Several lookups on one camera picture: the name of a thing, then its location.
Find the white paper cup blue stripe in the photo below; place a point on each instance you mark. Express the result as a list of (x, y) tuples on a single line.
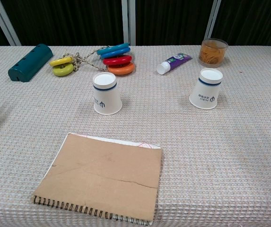
[(206, 94), (107, 99)]

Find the orange plastic disc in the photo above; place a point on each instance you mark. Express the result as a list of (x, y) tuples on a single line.
[(121, 69)]

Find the kraft cover spiral notebook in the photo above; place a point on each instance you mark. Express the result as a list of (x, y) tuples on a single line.
[(102, 170)]

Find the purple toothpaste tube white cap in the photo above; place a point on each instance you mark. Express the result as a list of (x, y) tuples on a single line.
[(175, 60)]

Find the beige waffle weave tablecloth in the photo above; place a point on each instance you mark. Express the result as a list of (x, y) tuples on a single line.
[(196, 153)]

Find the lime green plastic disc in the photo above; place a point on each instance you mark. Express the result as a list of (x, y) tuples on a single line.
[(63, 70)]

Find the yellow plastic disc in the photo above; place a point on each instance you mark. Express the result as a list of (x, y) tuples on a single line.
[(59, 62)]

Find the clear jar of rubber bands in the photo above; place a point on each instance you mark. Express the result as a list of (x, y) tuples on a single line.
[(212, 55)]

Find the black curtain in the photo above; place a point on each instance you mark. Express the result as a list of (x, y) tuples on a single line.
[(66, 21)]

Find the teal plastic holder block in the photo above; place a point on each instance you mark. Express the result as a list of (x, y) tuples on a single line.
[(28, 63)]

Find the upright white frame pole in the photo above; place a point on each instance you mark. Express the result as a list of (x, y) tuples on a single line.
[(128, 23)]

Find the slanted white frame pole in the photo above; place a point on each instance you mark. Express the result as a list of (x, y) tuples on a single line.
[(5, 26), (212, 21)]

